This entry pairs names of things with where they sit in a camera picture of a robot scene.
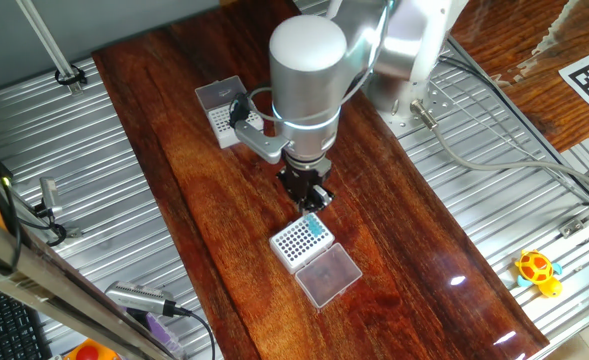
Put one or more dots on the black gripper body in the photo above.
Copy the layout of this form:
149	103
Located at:
299	181

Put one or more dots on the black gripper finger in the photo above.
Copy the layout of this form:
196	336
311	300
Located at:
307	204
323	196

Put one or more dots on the white tip rack clear lid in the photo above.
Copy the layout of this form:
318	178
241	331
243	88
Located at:
329	275
214	92

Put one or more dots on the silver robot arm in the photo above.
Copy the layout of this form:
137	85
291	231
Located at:
306	75

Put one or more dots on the dark red wooden board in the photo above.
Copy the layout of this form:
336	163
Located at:
254	225

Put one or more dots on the yellow orange turtle toy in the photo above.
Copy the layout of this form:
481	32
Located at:
536	270

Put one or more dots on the brown wooden board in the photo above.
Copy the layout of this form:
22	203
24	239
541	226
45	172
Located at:
504	30

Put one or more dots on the silver stand rod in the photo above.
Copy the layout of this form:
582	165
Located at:
49	47

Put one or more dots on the black keyboard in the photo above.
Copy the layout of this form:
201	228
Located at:
4	330

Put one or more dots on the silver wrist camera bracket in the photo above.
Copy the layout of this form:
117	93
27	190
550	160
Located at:
264	145

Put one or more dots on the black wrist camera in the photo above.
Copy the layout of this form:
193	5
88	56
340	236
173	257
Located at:
238	110

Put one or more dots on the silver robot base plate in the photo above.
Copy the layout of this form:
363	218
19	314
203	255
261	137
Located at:
441	107

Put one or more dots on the silver depth camera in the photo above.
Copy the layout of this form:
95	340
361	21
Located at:
139	298

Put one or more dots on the side camera mount arm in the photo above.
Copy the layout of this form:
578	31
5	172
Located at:
74	232

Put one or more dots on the aluminium bar with bracket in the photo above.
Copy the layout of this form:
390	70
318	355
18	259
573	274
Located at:
569	229

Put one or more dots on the small grey side camera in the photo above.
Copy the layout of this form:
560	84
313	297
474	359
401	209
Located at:
50	192

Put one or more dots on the aluminium frame beam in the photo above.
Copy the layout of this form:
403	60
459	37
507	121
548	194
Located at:
49	292

